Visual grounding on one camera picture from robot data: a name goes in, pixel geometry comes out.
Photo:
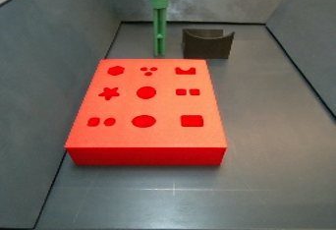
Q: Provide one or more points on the green three prong peg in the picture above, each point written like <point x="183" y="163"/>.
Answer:
<point x="159" y="7"/>

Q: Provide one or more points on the red shape sorting board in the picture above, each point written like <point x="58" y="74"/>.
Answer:
<point x="149" y="114"/>

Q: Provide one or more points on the black curved holder stand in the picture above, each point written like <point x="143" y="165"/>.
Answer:
<point x="206" y="43"/>

